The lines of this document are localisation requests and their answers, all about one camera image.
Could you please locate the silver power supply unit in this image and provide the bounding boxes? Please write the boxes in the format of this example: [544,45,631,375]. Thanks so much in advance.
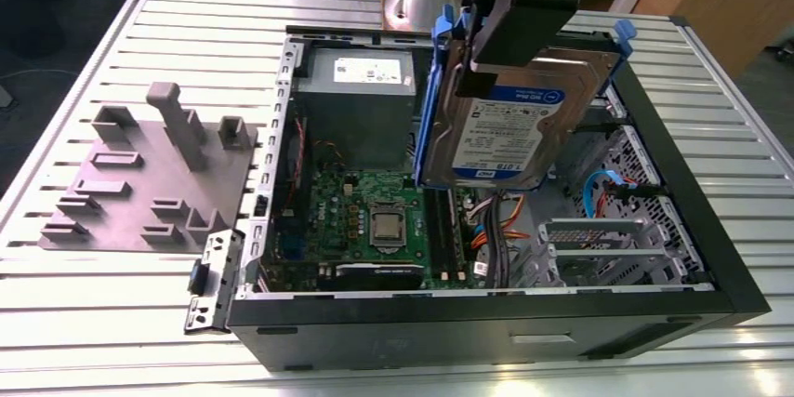
[291,47,430,170]

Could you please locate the silver disk bay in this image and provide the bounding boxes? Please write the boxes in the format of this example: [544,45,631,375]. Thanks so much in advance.
[536,218,715,289]

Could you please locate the red black twisted fan wire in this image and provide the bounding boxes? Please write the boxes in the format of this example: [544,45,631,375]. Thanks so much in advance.
[285,115,309,219]

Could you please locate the silver CPU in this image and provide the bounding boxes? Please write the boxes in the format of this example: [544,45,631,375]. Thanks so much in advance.
[373,214,406,244]

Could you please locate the green motherboard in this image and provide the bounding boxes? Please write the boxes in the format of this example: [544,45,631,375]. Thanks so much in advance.
[256,166,486,291]

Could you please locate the grey parts rack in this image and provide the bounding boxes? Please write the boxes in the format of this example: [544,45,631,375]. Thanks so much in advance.
[37,81,261,252]

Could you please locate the orange yellow power wires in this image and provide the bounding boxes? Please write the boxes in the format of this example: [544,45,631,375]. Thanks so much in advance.
[467,191,535,252]

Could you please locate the blue data wire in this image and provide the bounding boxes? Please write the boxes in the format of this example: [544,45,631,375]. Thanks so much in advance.
[582,168,627,221]

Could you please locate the black PC case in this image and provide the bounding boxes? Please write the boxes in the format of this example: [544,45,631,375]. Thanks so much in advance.
[183,24,773,373]

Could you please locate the black office chair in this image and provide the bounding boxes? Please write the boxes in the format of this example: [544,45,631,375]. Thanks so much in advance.
[0,0,73,61]

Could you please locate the black cable bundle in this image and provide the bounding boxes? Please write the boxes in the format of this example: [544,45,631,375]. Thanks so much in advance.
[480,121,626,289]

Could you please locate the silver expansion slot latch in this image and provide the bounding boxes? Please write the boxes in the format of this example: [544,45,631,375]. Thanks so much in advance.
[183,228,244,336]

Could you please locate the CPU socket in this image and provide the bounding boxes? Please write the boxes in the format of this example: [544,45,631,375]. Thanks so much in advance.
[365,200,412,257]

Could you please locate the black graphics card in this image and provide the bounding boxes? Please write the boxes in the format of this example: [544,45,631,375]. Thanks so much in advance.
[315,260,427,291]

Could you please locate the hard disk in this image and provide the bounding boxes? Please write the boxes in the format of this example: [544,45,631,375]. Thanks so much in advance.
[412,4,639,192]

